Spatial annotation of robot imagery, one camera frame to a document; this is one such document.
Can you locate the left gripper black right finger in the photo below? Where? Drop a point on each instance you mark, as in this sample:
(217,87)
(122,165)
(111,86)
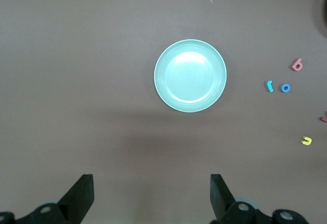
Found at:
(219,196)

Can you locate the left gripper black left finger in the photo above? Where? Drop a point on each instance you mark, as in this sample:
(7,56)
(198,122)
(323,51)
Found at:
(76,198)

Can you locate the teal foam letter j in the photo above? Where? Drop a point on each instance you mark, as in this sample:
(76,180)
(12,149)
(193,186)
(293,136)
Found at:
(269,87)

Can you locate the blue foam letter o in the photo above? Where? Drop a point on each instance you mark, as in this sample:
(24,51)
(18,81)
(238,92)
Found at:
(282,88)

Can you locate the pink foam letter q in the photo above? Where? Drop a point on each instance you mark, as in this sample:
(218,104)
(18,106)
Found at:
(297,66)

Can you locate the yellow foam letter u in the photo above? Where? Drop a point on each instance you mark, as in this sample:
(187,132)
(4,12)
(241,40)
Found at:
(306,141)

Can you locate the brown paper table cover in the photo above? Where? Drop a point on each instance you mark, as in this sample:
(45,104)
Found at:
(76,80)

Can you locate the green plate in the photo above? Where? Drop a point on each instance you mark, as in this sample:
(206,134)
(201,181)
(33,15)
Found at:
(190,75)

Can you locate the dark red thin foam letter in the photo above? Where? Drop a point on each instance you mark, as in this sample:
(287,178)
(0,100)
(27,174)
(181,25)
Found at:
(324,119)

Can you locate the blue plate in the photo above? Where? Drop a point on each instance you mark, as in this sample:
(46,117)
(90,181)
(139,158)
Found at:
(326,11)

